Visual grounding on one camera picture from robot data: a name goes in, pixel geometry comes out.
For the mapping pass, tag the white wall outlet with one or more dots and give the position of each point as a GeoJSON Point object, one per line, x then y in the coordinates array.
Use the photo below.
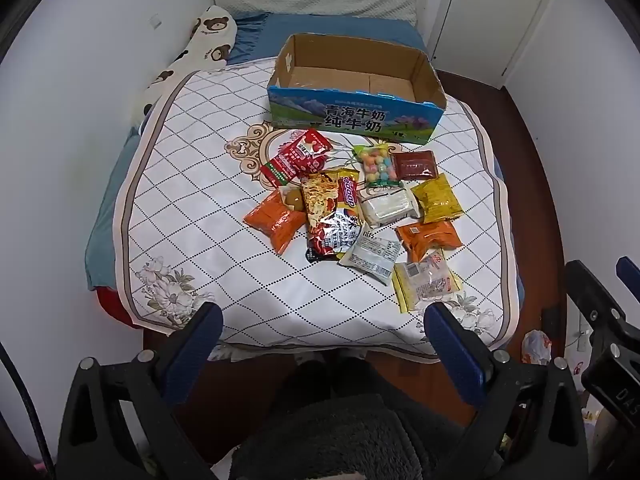
{"type": "Point", "coordinates": [581, 332]}

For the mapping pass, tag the red cloth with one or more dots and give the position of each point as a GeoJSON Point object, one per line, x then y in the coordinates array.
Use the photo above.
{"type": "Point", "coordinates": [117, 310]}

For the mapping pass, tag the white door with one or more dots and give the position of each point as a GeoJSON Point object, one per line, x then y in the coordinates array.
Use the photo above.
{"type": "Point", "coordinates": [495, 15]}

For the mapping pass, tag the white blue snack packet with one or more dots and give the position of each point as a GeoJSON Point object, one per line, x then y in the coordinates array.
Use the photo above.
{"type": "Point", "coordinates": [370, 257]}

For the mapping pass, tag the orange snack packet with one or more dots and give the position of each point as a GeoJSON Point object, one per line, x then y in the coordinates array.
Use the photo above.
{"type": "Point", "coordinates": [430, 237]}
{"type": "Point", "coordinates": [272, 220]}

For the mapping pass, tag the red white snack packet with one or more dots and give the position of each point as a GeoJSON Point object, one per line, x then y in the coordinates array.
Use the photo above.
{"type": "Point", "coordinates": [310, 144]}

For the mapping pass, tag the cardboard box with blue print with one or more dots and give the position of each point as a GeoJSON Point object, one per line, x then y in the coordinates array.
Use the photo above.
{"type": "Point", "coordinates": [350, 115]}

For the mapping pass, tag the person's dark fuzzy pants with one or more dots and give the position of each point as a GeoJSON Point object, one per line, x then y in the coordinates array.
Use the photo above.
{"type": "Point", "coordinates": [350, 435]}

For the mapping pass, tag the bear print pillow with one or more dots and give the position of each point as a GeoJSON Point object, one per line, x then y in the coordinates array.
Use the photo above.
{"type": "Point", "coordinates": [200, 55]}

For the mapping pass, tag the white cake packet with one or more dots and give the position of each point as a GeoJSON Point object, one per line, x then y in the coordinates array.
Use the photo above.
{"type": "Point", "coordinates": [387, 207]}

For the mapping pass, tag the pale yellow snack packet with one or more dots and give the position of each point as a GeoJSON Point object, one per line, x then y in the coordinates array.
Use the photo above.
{"type": "Point", "coordinates": [425, 280]}

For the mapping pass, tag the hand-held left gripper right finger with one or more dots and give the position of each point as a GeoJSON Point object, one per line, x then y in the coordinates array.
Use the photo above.
{"type": "Point", "coordinates": [452, 350]}

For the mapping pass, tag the red green snack packet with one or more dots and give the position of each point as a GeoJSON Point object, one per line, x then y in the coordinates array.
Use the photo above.
{"type": "Point", "coordinates": [287, 167]}

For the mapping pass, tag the dark red snack packet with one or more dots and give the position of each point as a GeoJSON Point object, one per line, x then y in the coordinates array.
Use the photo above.
{"type": "Point", "coordinates": [414, 165]}

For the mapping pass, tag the yellow red snack bar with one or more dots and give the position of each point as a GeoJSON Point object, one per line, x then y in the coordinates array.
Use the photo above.
{"type": "Point", "coordinates": [348, 191]}

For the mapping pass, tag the large noodle snack bag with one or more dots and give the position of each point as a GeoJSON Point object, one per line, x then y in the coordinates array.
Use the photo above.
{"type": "Point", "coordinates": [325, 220]}

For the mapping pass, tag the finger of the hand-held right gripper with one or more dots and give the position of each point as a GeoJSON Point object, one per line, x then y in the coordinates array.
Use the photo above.
{"type": "Point", "coordinates": [595, 295]}
{"type": "Point", "coordinates": [629, 275]}

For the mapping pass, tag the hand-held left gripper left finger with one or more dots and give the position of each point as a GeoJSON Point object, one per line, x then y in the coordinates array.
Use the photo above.
{"type": "Point", "coordinates": [192, 350]}

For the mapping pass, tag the white plastic bag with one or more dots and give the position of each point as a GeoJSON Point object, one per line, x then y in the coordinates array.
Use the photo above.
{"type": "Point", "coordinates": [536, 347]}

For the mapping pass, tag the clear bag of colourful candy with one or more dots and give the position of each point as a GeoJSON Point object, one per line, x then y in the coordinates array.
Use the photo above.
{"type": "Point", "coordinates": [377, 165]}

